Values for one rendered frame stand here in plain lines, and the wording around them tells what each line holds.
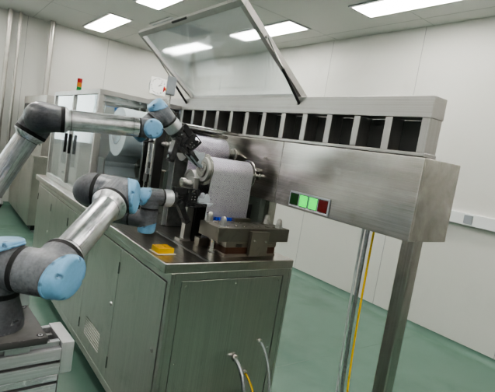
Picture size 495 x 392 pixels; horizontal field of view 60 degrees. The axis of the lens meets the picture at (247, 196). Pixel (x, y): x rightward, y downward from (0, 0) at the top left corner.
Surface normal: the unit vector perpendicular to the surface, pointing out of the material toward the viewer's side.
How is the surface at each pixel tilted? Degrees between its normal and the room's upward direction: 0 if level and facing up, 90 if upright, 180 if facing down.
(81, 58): 90
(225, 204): 90
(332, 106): 90
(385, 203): 90
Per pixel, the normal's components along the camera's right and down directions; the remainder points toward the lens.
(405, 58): -0.80, -0.07
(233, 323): 0.58, 0.18
